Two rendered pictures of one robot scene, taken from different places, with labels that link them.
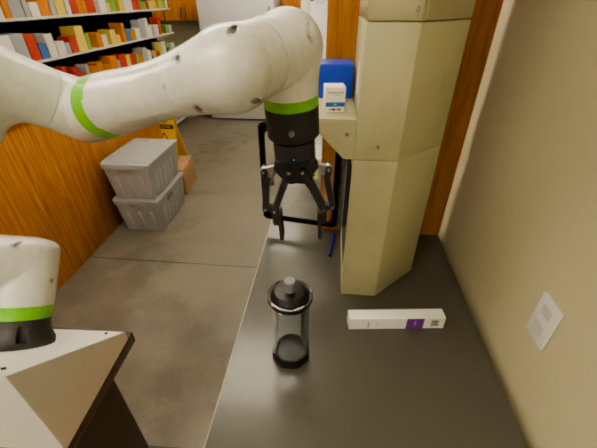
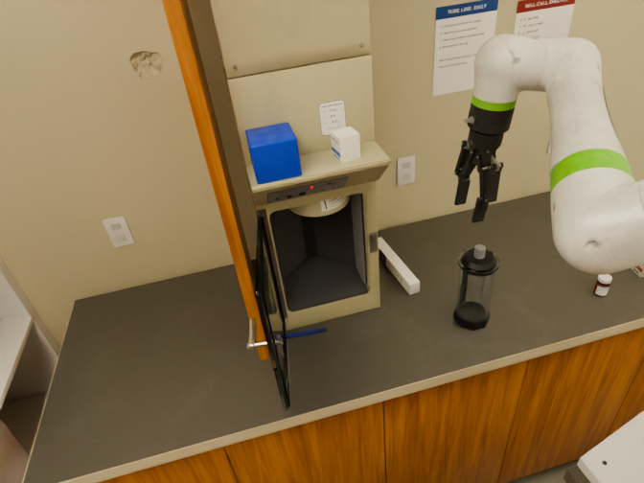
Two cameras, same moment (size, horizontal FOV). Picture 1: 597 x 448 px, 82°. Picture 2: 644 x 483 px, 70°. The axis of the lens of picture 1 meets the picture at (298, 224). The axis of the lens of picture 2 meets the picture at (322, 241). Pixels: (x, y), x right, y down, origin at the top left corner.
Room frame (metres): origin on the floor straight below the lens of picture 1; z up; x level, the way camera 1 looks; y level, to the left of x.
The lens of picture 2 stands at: (1.23, 0.83, 1.99)
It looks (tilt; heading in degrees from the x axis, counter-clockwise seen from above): 36 degrees down; 255
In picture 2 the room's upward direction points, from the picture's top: 7 degrees counter-clockwise
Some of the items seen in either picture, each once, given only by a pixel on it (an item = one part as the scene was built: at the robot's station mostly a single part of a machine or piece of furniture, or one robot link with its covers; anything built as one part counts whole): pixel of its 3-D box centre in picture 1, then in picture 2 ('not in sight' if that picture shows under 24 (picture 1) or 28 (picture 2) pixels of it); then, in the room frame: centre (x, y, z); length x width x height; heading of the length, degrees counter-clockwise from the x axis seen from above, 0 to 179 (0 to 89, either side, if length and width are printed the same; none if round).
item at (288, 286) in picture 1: (290, 291); (479, 256); (0.58, 0.02, 1.18); 0.09 x 0.09 x 0.07
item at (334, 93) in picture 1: (334, 97); (345, 144); (0.90, -0.09, 1.54); 0.05 x 0.05 x 0.06; 3
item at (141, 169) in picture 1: (145, 167); not in sight; (2.78, 1.35, 0.49); 0.60 x 0.42 x 0.33; 174
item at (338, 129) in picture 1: (332, 120); (319, 181); (0.97, -0.10, 1.46); 0.32 x 0.11 x 0.10; 174
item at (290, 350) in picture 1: (290, 324); (474, 288); (0.58, 0.02, 1.06); 0.11 x 0.11 x 0.21
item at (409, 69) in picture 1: (390, 166); (309, 194); (0.95, -0.28, 1.33); 0.32 x 0.25 x 0.77; 174
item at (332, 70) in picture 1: (334, 77); (273, 152); (1.06, -0.11, 1.56); 0.10 x 0.10 x 0.09; 84
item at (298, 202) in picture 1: (299, 178); (272, 311); (1.15, 0.00, 1.19); 0.30 x 0.01 x 0.40; 76
